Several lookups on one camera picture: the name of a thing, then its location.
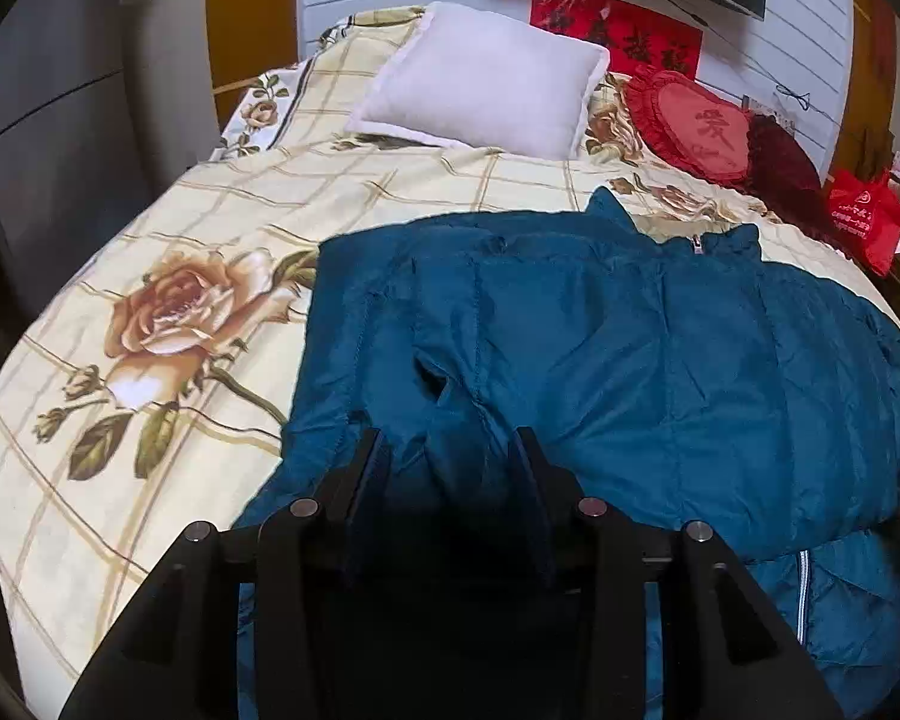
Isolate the red heart-shaped cushion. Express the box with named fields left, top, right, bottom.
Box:
left=624, top=67, right=749, bottom=187

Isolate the blue puffer jacket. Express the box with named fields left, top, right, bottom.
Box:
left=242, top=188, right=900, bottom=718

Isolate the grey wardrobe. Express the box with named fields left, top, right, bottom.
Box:
left=0, top=0, right=152, bottom=316

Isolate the dark red velvet cushion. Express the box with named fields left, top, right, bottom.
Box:
left=748, top=114, right=829, bottom=239

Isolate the floral checked bed sheet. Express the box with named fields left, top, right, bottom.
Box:
left=0, top=8, right=900, bottom=718

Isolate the white square pillow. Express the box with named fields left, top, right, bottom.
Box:
left=346, top=2, right=610, bottom=161

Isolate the red Chinese banner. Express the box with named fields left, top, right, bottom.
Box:
left=530, top=0, right=702, bottom=82

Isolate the red shopping bag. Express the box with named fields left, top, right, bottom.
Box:
left=827, top=169, right=900, bottom=277

